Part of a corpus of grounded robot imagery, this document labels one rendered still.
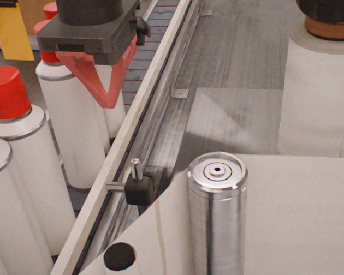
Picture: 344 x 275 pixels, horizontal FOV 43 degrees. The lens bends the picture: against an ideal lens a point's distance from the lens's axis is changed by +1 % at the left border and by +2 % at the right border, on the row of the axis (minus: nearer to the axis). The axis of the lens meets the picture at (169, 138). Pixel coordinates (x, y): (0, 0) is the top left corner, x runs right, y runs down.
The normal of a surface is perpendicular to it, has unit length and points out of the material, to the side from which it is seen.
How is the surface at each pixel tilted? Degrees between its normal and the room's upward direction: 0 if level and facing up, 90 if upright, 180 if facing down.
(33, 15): 90
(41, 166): 90
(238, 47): 0
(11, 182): 90
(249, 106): 0
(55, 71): 42
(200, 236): 90
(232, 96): 0
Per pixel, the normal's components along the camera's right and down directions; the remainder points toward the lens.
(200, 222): -0.70, 0.47
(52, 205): 0.61, 0.44
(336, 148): 0.11, 0.58
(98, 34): -0.07, -0.80
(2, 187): 0.79, 0.32
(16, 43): -0.19, 0.60
